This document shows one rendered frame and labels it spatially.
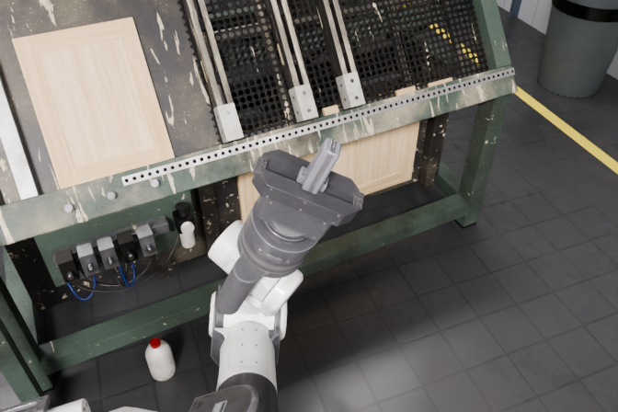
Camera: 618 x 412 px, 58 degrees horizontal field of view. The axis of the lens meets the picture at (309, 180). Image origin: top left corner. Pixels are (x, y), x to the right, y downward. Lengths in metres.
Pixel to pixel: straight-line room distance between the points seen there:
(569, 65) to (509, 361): 2.29
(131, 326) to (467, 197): 1.67
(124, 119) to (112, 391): 1.11
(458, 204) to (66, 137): 1.83
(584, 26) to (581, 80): 0.40
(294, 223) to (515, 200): 2.70
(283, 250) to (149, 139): 1.36
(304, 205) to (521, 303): 2.23
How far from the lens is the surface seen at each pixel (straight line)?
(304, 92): 2.04
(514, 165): 3.53
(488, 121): 2.62
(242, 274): 0.68
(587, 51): 4.15
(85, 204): 1.91
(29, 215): 1.93
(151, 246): 1.90
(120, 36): 2.00
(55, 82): 1.98
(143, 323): 2.40
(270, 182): 0.59
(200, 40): 1.98
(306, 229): 0.63
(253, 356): 0.89
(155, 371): 2.39
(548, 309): 2.79
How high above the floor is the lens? 2.05
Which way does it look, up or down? 40 degrees down
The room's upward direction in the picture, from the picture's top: straight up
